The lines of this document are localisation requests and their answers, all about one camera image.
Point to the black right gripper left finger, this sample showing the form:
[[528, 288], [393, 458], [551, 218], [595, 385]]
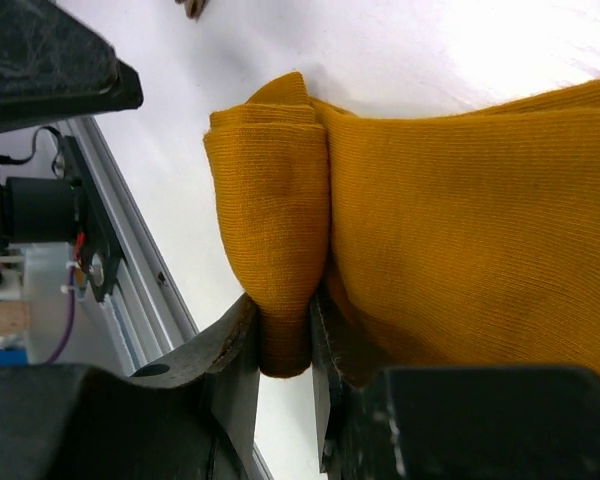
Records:
[[68, 421]]

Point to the mustard yellow striped sock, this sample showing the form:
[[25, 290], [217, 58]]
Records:
[[465, 239]]

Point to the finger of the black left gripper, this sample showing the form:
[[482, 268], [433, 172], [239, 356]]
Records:
[[53, 68]]

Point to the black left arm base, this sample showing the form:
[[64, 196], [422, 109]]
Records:
[[66, 208]]

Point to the cream and brown sock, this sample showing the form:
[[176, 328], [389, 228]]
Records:
[[193, 8]]

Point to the aluminium front rail frame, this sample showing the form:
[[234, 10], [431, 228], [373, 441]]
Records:
[[135, 260]]

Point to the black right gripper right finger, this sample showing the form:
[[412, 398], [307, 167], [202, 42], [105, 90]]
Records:
[[378, 419]]

